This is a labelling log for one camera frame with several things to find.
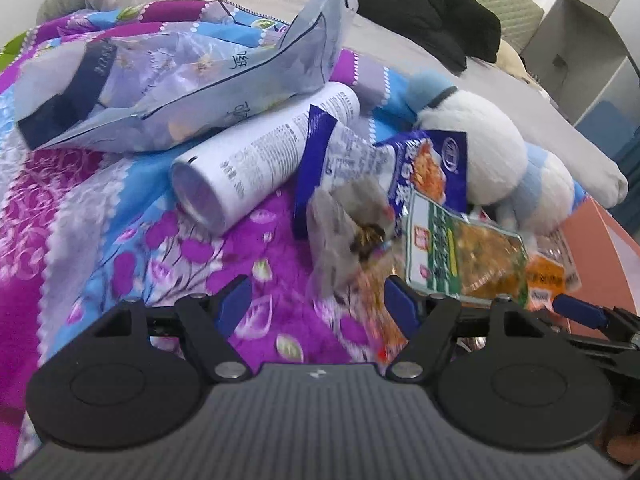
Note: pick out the pink cardboard box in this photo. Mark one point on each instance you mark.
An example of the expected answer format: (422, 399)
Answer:
(600, 240)

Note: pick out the grey duvet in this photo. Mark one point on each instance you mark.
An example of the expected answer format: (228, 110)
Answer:
(590, 160)

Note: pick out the cream quilted headboard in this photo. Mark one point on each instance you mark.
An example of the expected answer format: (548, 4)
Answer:
(505, 0)

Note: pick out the orange snack packet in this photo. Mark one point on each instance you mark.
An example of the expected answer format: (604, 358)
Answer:
(545, 275)

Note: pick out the white cylinder can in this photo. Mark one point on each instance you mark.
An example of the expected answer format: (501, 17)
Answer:
(250, 160)

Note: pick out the beige pillow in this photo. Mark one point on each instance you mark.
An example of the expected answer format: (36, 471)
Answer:
(515, 65)

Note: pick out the translucent zip bag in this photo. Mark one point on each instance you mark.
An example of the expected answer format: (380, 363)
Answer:
(200, 85)

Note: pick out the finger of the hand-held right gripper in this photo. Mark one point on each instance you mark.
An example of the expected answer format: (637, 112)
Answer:
(575, 309)

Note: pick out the blue snack packet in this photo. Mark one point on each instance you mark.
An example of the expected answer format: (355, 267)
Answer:
(450, 155)

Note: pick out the colourful printed blanket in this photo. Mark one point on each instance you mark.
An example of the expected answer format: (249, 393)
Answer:
(100, 210)

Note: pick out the clear packet dark dried snack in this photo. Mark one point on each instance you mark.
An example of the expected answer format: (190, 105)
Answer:
(335, 230)

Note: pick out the black jacket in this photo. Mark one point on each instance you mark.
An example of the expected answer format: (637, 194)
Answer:
(425, 5)

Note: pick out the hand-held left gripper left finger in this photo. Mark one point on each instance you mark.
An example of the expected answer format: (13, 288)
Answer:
(235, 304)

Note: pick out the white blue plush toy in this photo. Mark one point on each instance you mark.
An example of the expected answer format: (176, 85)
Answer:
(485, 150)

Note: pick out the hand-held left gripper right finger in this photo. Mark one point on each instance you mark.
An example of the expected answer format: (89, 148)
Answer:
(402, 306)

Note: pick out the blue curtain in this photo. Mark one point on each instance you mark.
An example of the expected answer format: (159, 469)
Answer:
(631, 147)

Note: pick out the clear foil snack packet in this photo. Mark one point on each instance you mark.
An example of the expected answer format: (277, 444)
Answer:
(440, 255)

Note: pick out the grey wardrobe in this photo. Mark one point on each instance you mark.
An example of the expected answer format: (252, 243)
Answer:
(590, 35)

